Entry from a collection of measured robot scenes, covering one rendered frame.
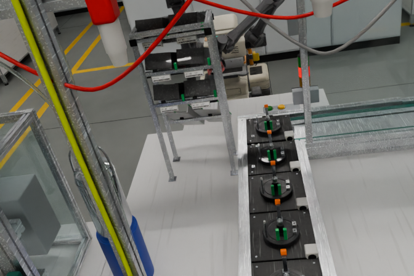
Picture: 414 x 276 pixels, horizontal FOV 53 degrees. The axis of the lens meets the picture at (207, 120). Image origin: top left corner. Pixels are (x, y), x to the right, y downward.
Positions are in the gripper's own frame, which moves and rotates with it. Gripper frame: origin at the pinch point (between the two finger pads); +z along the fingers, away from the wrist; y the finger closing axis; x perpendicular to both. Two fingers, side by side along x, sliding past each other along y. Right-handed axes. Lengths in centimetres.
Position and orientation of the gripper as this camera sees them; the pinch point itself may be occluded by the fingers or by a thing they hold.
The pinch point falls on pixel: (213, 76)
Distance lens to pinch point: 218.2
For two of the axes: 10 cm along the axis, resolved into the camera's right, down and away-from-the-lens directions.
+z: -1.2, 8.6, -5.0
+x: 2.8, 5.1, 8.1
